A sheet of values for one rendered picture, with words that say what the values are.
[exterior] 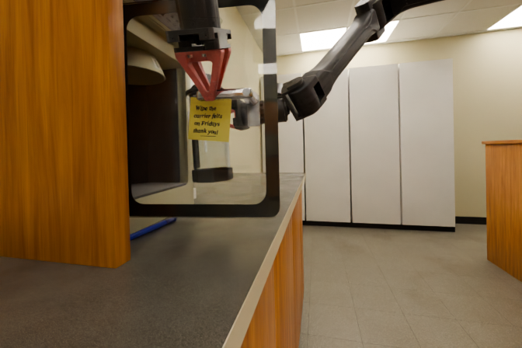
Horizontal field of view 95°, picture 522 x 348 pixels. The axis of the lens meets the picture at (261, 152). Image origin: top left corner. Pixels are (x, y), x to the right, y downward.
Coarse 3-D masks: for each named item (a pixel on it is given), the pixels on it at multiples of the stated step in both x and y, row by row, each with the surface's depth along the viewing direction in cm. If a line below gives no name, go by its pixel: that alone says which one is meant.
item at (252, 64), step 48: (240, 0) 42; (144, 48) 44; (240, 48) 42; (144, 96) 45; (192, 96) 43; (144, 144) 45; (192, 144) 44; (240, 144) 42; (144, 192) 45; (192, 192) 44; (240, 192) 43
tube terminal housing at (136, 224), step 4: (132, 220) 51; (136, 220) 52; (140, 220) 53; (144, 220) 55; (148, 220) 56; (152, 220) 57; (156, 220) 59; (160, 220) 60; (132, 224) 51; (136, 224) 52; (140, 224) 53; (144, 224) 55; (148, 224) 56; (132, 228) 51; (136, 228) 52; (140, 228) 53; (132, 232) 51
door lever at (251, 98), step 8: (240, 88) 37; (248, 88) 37; (200, 96) 38; (216, 96) 38; (224, 96) 38; (232, 96) 37; (240, 96) 37; (248, 96) 37; (256, 96) 42; (248, 104) 42
